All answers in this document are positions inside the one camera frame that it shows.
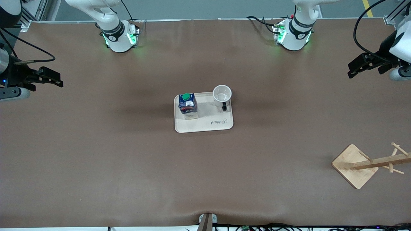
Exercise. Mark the cream tray with Rabbit print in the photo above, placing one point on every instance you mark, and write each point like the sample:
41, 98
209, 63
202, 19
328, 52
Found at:
208, 123

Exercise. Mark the aluminium frame profile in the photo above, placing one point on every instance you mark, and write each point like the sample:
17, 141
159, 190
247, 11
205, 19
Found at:
35, 11
393, 14

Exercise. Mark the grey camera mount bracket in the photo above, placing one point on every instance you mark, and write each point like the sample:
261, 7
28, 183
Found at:
207, 221

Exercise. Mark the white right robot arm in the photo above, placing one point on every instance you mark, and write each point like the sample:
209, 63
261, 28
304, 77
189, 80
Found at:
116, 39

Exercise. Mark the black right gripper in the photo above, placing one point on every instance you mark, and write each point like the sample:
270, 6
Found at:
15, 75

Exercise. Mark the wooden cup rack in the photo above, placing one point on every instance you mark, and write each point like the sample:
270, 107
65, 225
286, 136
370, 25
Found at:
354, 168

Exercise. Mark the blue milk carton green cap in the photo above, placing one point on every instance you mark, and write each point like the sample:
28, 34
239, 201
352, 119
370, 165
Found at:
188, 107

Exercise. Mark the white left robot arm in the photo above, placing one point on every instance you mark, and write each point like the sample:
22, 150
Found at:
293, 40

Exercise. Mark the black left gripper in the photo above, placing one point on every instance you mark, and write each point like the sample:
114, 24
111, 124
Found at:
384, 49

